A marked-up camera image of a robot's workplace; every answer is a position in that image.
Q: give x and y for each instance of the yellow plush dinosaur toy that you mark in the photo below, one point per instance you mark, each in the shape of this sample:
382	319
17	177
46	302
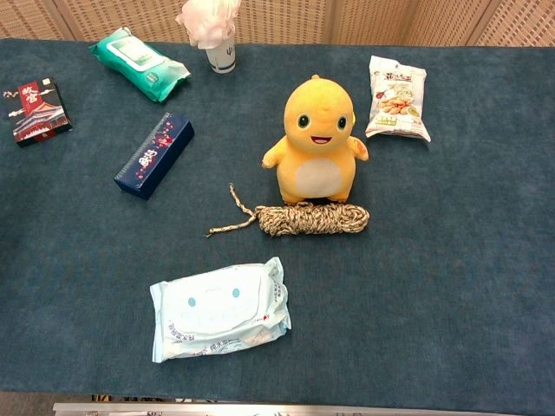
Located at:
318	143

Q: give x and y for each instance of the light blue wet wipes pack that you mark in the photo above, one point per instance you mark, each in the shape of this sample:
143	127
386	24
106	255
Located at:
217	310

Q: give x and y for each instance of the dark blue long box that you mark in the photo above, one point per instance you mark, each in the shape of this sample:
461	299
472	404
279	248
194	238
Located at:
154	156

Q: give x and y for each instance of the white peanut snack bag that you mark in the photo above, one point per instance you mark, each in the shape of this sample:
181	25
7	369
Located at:
396	102

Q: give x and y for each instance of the white paper cup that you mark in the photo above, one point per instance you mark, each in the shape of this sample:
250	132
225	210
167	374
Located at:
222	56

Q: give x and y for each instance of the dark teal table cloth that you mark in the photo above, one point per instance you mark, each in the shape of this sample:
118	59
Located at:
433	260

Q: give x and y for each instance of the pink white crumpled tissue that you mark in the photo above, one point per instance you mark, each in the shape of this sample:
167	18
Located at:
208	19

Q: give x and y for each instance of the green wet wipes pack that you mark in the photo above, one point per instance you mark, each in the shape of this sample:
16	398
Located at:
136	60

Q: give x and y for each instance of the black red printed box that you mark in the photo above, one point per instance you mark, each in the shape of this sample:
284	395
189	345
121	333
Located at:
37	110

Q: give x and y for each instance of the silver metal rail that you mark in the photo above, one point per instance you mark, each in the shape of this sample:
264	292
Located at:
260	408

